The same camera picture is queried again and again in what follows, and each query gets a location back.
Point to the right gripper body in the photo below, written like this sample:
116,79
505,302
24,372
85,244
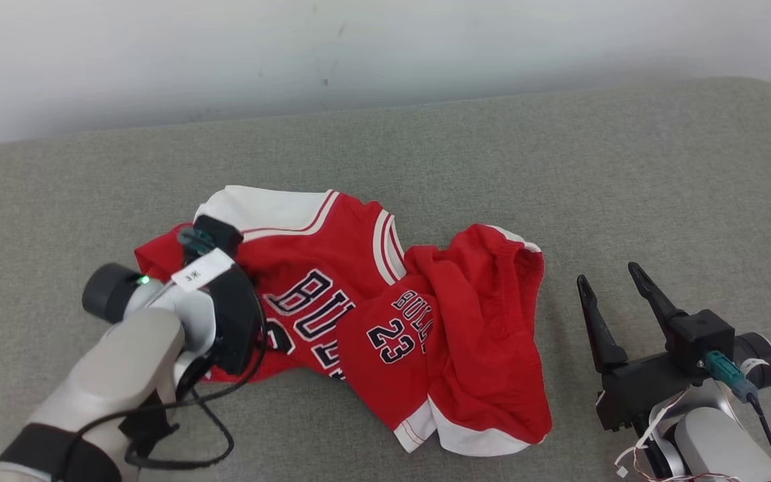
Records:
633,395

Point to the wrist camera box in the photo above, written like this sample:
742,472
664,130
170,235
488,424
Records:
700,335
221,234

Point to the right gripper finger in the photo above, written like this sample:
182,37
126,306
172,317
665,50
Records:
603,341
656,301

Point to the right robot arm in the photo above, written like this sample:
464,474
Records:
713,442

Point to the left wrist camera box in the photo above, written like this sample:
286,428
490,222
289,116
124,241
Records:
221,234

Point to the white paper label tag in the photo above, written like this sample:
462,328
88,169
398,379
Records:
201,271

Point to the red Bulls jersey shirt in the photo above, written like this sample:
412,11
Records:
332,261

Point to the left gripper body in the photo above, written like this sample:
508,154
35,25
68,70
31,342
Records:
238,321

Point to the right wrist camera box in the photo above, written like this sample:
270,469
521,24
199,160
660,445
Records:
700,335

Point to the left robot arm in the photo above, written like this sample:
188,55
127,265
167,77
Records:
124,375

